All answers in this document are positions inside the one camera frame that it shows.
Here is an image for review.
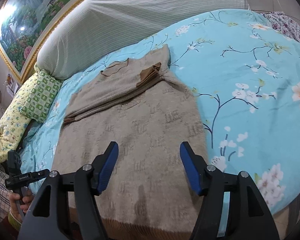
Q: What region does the light blue floral bedsheet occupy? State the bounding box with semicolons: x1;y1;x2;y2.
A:
21;9;300;213

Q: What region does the purple floral cloth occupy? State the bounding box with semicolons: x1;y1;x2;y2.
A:
261;11;300;43

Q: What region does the grey ribbed headboard cover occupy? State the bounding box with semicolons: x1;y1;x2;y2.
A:
34;0;249;80

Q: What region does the person's left hand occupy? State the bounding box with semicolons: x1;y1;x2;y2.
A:
9;189;34;216

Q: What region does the green white patterned pillow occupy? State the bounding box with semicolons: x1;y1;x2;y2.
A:
20;69;63;123

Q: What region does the beige knitted sweater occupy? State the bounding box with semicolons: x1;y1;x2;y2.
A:
52;45;207;239

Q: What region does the gold framed landscape painting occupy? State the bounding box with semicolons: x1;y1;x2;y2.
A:
0;0;84;83

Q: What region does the yellow floral quilt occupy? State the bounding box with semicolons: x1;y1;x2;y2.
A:
0;73;38;163

